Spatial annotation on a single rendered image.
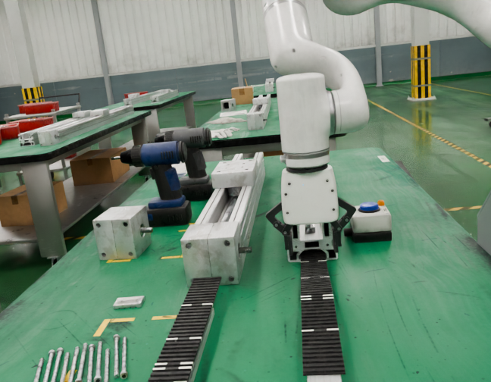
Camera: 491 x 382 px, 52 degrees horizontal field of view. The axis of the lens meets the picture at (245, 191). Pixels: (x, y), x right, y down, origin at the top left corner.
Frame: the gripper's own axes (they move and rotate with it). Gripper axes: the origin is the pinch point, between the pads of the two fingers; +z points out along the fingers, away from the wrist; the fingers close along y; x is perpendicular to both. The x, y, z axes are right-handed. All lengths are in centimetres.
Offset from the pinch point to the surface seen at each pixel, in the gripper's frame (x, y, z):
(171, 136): 59, -39, -15
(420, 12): 1001, 258, -89
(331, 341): -30.2, 1.1, 1.8
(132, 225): 13.0, -39.0, -2.5
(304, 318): -24.0, -2.2, 1.7
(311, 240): 5.2, -0.3, 0.9
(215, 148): 189, -49, 12
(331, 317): -23.5, 1.6, 2.0
